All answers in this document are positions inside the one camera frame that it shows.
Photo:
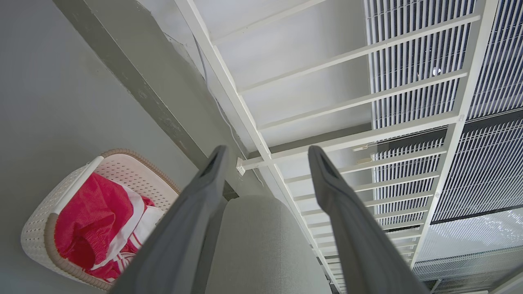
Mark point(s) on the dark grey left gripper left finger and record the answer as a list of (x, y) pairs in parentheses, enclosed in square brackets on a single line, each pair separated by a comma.
[(184, 228)]

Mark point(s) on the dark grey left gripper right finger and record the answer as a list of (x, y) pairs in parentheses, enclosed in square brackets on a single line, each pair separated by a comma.
[(355, 237)]

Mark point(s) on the white perforated laundry basket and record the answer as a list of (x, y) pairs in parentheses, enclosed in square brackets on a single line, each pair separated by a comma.
[(135, 171)]

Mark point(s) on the grey fabric sofa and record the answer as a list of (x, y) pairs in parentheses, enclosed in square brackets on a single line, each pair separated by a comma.
[(261, 245)]

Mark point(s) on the red and white sports garment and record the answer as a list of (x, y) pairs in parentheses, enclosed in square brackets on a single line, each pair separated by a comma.
[(90, 216)]

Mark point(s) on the white metal railing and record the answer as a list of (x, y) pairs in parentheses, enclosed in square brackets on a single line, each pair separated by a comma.
[(408, 130)]

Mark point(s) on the white slatted window blinds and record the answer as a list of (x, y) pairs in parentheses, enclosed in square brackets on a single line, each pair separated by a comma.
[(490, 171)]

